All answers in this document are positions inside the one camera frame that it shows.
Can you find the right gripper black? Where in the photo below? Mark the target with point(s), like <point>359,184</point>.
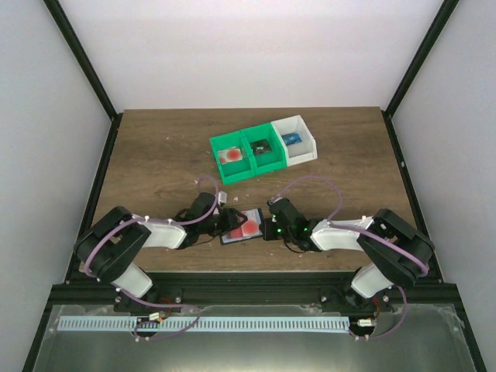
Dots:
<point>266,233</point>

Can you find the large green storage bin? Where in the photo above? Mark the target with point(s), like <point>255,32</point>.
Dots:
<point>235,172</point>

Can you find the black frame post left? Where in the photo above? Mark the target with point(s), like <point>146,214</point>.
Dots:
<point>67,31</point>

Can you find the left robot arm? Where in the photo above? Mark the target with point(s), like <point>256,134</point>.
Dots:
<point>108,249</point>

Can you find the black frame post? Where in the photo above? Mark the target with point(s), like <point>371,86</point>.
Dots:
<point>432,34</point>
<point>67,31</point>

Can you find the middle green storage bin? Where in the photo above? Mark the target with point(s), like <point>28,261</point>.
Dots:
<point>268,162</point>

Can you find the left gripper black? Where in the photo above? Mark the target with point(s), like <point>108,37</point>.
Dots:
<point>230,222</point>

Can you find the blue card in bin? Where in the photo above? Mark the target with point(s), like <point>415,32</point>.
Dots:
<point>291,139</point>

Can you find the light blue cable duct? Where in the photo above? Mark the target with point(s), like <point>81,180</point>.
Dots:
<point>205,324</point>

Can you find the black card in bin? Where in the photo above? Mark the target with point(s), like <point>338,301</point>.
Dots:
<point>261,146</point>

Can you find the left black side rail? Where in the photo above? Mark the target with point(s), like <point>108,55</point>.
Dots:
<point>103,164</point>

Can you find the black side rail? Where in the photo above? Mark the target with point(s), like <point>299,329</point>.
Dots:
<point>103,164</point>
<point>405,176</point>

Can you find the right black side rail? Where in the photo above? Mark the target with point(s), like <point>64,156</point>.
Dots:
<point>405,176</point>

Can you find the red circle card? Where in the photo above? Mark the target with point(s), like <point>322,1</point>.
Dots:
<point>230,155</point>

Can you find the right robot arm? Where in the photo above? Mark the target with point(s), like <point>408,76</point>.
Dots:
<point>399,254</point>

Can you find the black frame post right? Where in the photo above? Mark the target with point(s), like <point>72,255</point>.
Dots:
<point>432,34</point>

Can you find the white storage bin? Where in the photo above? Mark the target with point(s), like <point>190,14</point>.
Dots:
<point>298,143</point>

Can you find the red striped credit card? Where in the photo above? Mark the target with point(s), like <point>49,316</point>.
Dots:
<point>250,228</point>

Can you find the metal front plate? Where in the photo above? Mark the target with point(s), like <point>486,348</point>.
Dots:
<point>412,338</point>

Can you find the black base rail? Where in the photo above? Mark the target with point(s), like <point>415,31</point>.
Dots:
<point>230,288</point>

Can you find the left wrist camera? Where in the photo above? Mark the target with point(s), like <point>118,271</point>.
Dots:
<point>222,198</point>

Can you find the black leather card holder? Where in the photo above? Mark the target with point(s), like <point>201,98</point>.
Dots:
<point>225,241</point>

